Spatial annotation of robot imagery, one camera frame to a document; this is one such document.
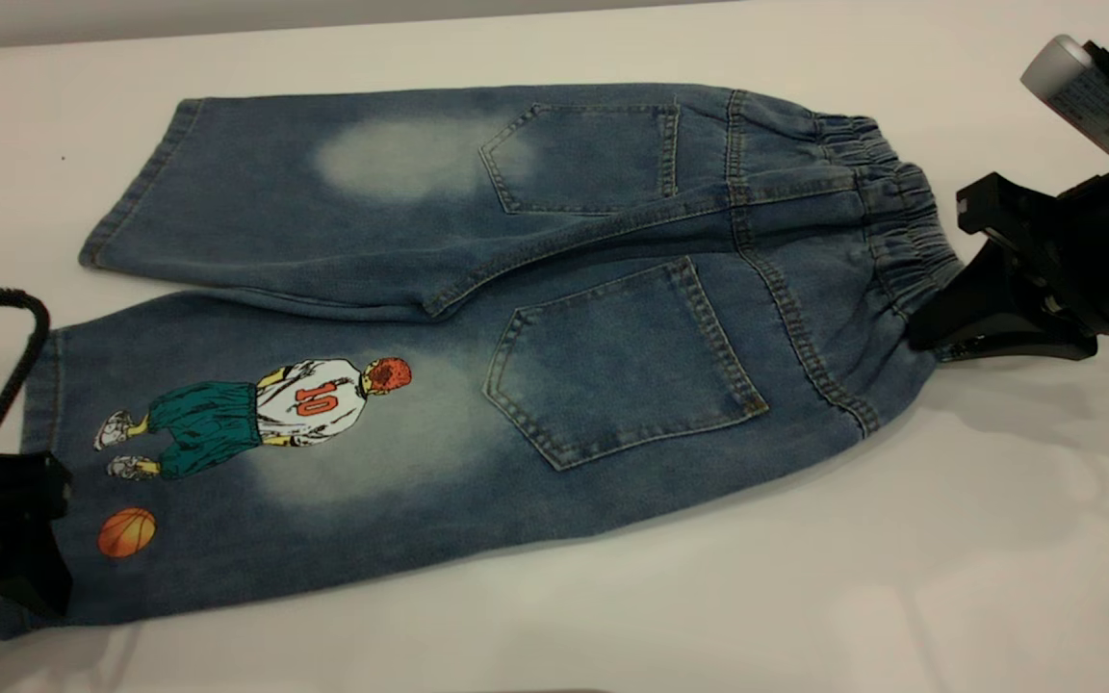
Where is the blue denim pants basketball print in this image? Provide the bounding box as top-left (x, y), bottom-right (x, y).
top-left (0, 83), bottom-right (964, 641)

